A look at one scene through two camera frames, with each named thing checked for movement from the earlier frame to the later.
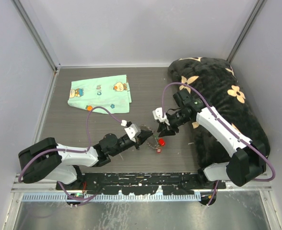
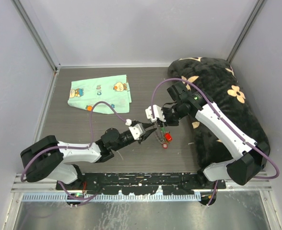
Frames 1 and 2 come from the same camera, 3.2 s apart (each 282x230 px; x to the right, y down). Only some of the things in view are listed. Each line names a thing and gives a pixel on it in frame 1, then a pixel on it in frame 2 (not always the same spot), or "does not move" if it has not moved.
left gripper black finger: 143,134 -> 146,125
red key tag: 161,142 -> 168,137
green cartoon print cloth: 111,93 does not move
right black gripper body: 177,119 -> 171,116
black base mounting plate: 156,183 does not move
